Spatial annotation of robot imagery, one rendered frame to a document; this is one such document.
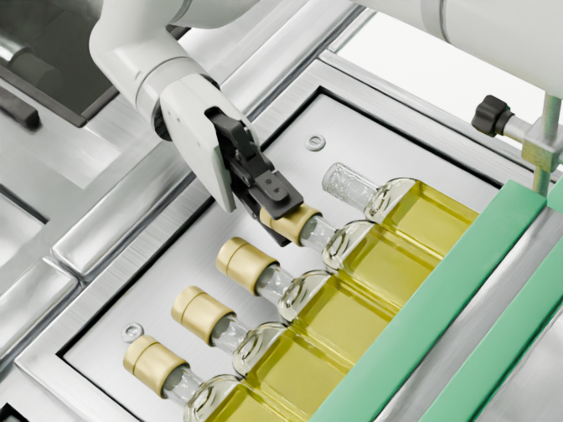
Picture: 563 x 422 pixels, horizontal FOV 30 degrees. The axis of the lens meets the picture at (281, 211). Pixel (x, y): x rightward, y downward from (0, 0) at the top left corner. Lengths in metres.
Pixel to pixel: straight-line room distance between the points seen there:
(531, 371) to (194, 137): 0.39
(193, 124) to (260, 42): 0.35
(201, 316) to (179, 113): 0.19
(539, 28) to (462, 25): 0.04
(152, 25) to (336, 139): 0.24
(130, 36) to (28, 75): 0.34
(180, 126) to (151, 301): 0.19
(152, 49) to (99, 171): 0.24
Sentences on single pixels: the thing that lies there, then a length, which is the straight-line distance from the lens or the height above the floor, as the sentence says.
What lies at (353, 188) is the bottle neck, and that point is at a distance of 0.91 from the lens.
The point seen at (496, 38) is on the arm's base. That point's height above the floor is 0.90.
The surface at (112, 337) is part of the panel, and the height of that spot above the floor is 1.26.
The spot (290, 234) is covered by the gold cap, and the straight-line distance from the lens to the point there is 0.89.
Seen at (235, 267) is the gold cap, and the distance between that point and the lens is 0.88.
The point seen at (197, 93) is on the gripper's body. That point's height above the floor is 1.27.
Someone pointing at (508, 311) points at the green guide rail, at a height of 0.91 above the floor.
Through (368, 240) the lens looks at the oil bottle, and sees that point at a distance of 0.86.
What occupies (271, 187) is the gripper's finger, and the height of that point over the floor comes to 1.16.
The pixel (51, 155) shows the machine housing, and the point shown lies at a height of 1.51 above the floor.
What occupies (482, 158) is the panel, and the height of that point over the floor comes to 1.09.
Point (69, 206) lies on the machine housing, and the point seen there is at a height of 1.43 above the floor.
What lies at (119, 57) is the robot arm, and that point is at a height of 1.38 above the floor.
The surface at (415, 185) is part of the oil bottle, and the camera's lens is 0.89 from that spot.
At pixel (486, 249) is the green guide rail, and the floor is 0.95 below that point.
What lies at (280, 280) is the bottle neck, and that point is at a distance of 0.86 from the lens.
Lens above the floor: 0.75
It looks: 26 degrees up
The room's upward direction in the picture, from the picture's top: 58 degrees counter-clockwise
